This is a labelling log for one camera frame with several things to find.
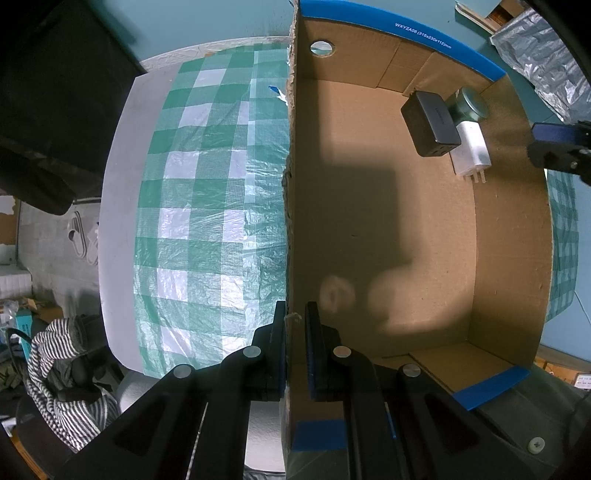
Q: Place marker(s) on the white storage box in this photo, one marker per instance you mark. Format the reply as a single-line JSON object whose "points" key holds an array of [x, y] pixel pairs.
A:
{"points": [[14, 277]]}

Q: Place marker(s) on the green white checkered tablecloth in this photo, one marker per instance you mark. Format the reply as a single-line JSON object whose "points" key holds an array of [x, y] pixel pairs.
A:
{"points": [[207, 207]]}

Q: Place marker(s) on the wooden board piece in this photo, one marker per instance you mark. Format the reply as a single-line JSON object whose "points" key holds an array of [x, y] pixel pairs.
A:
{"points": [[475, 16]]}

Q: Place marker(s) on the striped cloth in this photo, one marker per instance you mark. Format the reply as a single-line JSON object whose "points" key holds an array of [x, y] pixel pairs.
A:
{"points": [[60, 406]]}

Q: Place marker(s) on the dark cloth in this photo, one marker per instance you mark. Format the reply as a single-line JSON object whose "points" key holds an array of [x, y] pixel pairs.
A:
{"points": [[55, 92]]}

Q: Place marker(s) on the white pronged charger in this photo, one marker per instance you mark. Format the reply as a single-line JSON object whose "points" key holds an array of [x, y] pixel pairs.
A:
{"points": [[471, 147]]}

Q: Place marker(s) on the teal box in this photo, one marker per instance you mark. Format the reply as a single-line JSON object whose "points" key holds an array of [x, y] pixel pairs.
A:
{"points": [[23, 327]]}

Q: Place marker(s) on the green round tin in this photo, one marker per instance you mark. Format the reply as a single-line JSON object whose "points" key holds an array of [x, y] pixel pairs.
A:
{"points": [[471, 106]]}

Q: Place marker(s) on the black charger block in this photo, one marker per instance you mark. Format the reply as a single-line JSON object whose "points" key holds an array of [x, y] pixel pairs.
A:
{"points": [[429, 122]]}

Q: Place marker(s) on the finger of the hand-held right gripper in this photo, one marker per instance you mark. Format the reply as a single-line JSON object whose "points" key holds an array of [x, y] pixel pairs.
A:
{"points": [[558, 159], [554, 133]]}

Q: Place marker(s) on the silver foil sheet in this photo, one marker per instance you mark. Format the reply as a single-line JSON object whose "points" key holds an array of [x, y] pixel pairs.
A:
{"points": [[545, 60]]}

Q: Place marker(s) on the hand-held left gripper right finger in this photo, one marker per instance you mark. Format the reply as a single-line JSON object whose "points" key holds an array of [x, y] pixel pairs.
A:
{"points": [[313, 355]]}

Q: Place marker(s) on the blue-edged cardboard box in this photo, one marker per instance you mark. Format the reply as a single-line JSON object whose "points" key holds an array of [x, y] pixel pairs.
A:
{"points": [[392, 230]]}

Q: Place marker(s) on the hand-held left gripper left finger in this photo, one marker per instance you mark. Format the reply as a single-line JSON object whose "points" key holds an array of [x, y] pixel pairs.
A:
{"points": [[279, 350]]}

